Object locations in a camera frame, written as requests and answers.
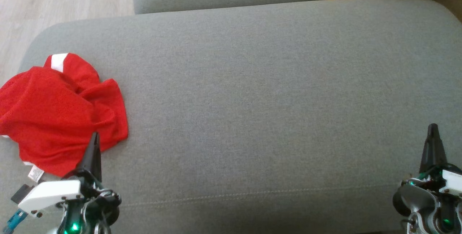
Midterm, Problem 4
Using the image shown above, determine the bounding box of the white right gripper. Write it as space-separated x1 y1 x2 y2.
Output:
402 123 462 195

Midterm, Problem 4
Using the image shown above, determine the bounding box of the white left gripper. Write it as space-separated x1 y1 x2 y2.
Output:
18 132 118 216

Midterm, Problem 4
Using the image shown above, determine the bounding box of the red Bulls 23 jersey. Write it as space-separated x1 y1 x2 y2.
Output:
0 66 128 184

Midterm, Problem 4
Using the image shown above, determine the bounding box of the blue cable connector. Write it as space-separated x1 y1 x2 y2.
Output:
2 209 27 234

